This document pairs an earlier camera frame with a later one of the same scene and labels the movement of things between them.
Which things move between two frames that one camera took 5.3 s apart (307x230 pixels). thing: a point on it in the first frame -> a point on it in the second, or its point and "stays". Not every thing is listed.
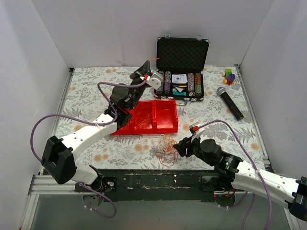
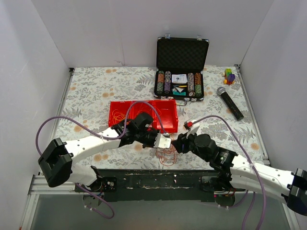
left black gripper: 140,78 -> 150,139
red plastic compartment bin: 151,117 stays
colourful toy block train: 229,76 stays
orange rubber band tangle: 166,151 stays
